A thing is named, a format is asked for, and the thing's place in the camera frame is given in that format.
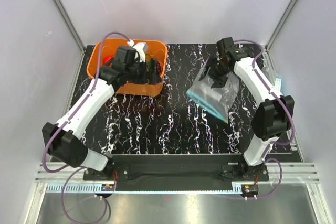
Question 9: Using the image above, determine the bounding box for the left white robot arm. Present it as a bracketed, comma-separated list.
[42, 59, 161, 180]

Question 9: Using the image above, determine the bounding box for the left aluminium corner post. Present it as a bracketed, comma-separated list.
[38, 0, 86, 51]

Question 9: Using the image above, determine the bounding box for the right aluminium corner post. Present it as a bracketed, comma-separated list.
[265, 0, 299, 50]

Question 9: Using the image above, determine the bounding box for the aluminium frame rail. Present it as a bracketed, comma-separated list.
[35, 162, 320, 184]

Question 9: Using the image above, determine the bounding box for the clear zip top bag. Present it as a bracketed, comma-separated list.
[186, 65, 240, 123]

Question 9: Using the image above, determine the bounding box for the dark red grape bunch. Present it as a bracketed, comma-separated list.
[152, 59, 161, 75]

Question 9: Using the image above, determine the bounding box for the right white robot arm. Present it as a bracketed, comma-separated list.
[187, 48, 294, 180]

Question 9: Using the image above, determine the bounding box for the green spring onion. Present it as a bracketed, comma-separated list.
[145, 54, 156, 73]

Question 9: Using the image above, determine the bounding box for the aluminium corner post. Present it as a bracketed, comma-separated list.
[38, 0, 86, 51]
[265, 0, 299, 50]

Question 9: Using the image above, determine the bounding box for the spare clear plastic bag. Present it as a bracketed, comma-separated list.
[262, 66, 282, 92]

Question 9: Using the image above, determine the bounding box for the black marble pattern mat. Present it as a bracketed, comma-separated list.
[81, 44, 257, 154]

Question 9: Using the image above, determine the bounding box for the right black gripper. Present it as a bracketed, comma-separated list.
[199, 55, 230, 89]

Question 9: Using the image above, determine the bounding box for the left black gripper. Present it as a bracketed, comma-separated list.
[125, 58, 161, 85]

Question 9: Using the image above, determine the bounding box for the red strawberry toy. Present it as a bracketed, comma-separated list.
[103, 55, 114, 65]

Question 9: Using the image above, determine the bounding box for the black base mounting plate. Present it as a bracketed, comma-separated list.
[83, 154, 269, 194]

